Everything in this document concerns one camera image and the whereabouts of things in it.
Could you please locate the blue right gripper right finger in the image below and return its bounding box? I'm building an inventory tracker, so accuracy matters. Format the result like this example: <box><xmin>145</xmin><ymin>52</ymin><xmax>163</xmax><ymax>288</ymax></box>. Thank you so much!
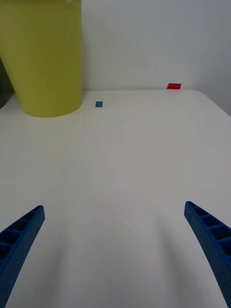
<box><xmin>184</xmin><ymin>201</ymin><xmax>231</xmax><ymax>308</ymax></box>

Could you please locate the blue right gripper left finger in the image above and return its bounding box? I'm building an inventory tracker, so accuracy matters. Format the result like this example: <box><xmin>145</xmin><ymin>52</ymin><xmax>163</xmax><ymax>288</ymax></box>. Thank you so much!
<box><xmin>0</xmin><ymin>205</ymin><xmax>46</xmax><ymax>308</ymax></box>

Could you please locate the yellow-green plastic bin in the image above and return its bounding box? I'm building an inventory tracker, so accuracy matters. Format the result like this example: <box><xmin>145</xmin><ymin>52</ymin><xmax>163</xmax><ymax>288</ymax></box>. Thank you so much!
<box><xmin>0</xmin><ymin>0</ymin><xmax>83</xmax><ymax>118</ymax></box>

